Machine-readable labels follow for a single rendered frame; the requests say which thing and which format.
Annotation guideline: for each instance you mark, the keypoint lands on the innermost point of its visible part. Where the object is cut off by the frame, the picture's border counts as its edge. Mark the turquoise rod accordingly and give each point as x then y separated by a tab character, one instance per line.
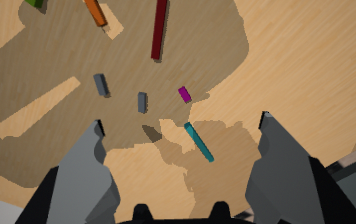
198	141

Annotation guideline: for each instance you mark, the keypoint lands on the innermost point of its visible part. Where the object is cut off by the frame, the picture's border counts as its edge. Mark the magenta rod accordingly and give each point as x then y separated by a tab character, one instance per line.
185	95

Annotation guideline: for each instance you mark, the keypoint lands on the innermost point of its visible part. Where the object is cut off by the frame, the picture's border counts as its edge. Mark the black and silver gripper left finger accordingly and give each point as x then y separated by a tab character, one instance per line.
79	190

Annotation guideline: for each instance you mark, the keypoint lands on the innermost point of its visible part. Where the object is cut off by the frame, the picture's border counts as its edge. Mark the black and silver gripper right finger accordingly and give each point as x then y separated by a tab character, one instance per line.
289	186

